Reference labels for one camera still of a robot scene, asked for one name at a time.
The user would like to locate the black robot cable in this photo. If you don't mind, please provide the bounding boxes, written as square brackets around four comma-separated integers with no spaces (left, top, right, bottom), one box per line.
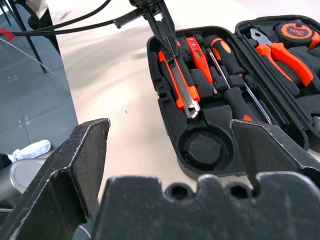
[9,21,116,36]
[51,0,113,33]

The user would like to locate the black orange flat screwdriver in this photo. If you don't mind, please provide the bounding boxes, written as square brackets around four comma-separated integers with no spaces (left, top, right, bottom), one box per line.
[209,36,273,125]

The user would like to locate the white shoe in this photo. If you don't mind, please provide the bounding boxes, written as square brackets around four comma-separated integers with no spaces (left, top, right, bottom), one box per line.
[11,139,52,162]

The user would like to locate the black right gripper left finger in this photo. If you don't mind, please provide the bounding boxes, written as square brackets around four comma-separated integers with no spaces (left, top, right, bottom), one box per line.
[0,117,111,240]

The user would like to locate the black chair frame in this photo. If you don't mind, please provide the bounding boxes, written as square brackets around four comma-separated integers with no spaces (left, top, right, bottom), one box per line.
[0,0,48,74]

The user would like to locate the grey round disc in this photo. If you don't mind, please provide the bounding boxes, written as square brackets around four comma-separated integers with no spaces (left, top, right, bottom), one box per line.
[9,159,45,195]

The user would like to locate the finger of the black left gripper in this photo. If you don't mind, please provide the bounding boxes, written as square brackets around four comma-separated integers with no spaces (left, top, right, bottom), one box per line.
[144,9,176,63]
[156,0,180,57]

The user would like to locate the black tool case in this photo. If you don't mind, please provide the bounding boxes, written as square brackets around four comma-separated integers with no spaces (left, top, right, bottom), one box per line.
[146,14,320,177]

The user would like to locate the orange voltage tester pen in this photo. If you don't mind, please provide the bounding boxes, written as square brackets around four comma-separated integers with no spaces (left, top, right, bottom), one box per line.
[184,36,219,95]

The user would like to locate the black trouser leg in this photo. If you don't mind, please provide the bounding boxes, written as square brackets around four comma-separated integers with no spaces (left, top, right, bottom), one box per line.
[0,152,13,169]

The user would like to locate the black orange tape measure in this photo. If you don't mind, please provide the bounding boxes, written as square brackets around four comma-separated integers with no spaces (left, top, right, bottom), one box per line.
[275,19,320,51]

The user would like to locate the black orange Phillips screwdriver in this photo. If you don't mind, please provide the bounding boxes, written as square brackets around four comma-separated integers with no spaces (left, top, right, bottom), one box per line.
[206,47,255,122]

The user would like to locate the orange black utility knife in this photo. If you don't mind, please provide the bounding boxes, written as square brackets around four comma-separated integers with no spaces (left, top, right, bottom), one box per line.
[156,41,202,120]

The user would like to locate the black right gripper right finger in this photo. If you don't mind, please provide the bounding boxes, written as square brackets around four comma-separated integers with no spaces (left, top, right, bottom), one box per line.
[229,118,320,190]

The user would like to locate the red tag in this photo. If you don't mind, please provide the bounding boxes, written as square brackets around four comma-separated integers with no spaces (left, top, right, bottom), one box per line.
[0,27,16,41]

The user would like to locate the orange handled pliers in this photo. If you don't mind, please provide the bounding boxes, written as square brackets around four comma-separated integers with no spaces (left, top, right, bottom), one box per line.
[249,27,315,88]

